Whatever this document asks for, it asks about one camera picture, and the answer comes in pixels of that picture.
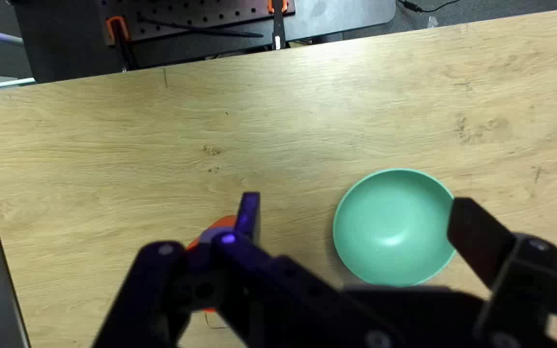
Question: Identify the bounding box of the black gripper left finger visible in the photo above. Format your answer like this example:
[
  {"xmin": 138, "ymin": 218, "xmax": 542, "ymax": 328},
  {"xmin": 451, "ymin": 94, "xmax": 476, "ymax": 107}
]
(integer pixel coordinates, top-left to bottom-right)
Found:
[{"xmin": 91, "ymin": 190, "xmax": 372, "ymax": 348}]

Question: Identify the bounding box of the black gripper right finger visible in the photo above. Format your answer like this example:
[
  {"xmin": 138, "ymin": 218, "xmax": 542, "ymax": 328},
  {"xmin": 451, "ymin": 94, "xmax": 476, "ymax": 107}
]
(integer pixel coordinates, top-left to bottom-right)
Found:
[{"xmin": 447, "ymin": 194, "xmax": 557, "ymax": 348}]

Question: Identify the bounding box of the orange cup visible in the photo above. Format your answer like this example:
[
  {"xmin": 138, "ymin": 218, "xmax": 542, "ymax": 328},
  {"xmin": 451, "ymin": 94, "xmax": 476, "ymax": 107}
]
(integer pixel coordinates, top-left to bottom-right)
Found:
[{"xmin": 186, "ymin": 214, "xmax": 240, "ymax": 254}]

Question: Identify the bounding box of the green bowl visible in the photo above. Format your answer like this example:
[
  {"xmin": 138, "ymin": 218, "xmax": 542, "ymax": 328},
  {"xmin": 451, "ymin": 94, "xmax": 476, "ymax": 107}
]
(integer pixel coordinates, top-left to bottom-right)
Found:
[{"xmin": 331, "ymin": 167, "xmax": 459, "ymax": 287}]

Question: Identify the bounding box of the orange hook clamp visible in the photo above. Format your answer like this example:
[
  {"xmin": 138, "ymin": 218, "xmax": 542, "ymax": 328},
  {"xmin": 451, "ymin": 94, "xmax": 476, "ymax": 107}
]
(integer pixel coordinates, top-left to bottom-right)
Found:
[
  {"xmin": 103, "ymin": 13, "xmax": 134, "ymax": 47},
  {"xmin": 263, "ymin": 0, "xmax": 292, "ymax": 15}
]

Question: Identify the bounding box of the black handled tool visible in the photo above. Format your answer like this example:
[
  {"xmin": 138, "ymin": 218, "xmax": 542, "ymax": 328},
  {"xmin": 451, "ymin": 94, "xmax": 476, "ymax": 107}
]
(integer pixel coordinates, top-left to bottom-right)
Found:
[{"xmin": 271, "ymin": 0, "xmax": 288, "ymax": 49}]

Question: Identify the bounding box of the black cable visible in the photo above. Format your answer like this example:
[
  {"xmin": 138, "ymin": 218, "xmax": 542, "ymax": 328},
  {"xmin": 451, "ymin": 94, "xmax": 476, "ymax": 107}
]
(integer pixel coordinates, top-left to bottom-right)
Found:
[{"xmin": 397, "ymin": 0, "xmax": 463, "ymax": 15}]

